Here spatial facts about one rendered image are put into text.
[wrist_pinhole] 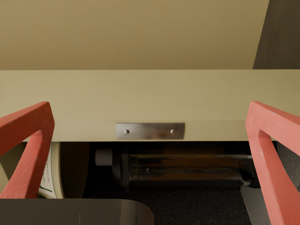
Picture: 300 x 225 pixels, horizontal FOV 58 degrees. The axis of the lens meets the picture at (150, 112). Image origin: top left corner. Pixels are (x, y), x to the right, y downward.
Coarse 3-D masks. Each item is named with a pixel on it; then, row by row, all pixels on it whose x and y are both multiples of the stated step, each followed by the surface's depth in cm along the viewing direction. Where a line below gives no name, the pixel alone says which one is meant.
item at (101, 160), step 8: (120, 144) 40; (96, 152) 42; (104, 152) 42; (112, 152) 40; (120, 152) 39; (96, 160) 42; (104, 160) 42; (112, 160) 40; (112, 168) 40; (120, 176) 40; (120, 184) 41
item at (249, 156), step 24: (144, 144) 40; (168, 144) 40; (192, 144) 40; (216, 144) 40; (240, 144) 40; (120, 168) 38; (144, 168) 39; (168, 168) 39; (192, 168) 39; (216, 168) 39; (240, 168) 39
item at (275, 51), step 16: (272, 0) 57; (288, 0) 50; (272, 16) 57; (288, 16) 50; (272, 32) 57; (288, 32) 51; (272, 48) 57; (288, 48) 51; (256, 64) 66; (272, 64) 57; (288, 64) 51
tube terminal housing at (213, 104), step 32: (0, 96) 31; (32, 96) 31; (64, 96) 31; (96, 96) 31; (128, 96) 31; (160, 96) 31; (192, 96) 31; (224, 96) 31; (256, 96) 31; (288, 96) 31; (64, 128) 28; (96, 128) 28; (192, 128) 28; (224, 128) 28; (0, 160) 31; (0, 192) 34
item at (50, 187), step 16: (64, 144) 50; (80, 144) 51; (48, 160) 35; (64, 160) 50; (80, 160) 51; (48, 176) 36; (64, 176) 48; (80, 176) 49; (48, 192) 37; (64, 192) 45; (80, 192) 47
